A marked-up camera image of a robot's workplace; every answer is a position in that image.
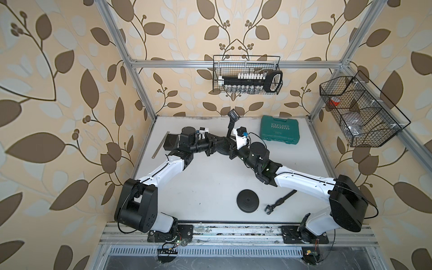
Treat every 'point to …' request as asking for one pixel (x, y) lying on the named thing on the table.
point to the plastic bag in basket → (354, 122)
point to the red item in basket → (334, 100)
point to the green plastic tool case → (279, 130)
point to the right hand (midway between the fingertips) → (225, 137)
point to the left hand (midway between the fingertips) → (223, 137)
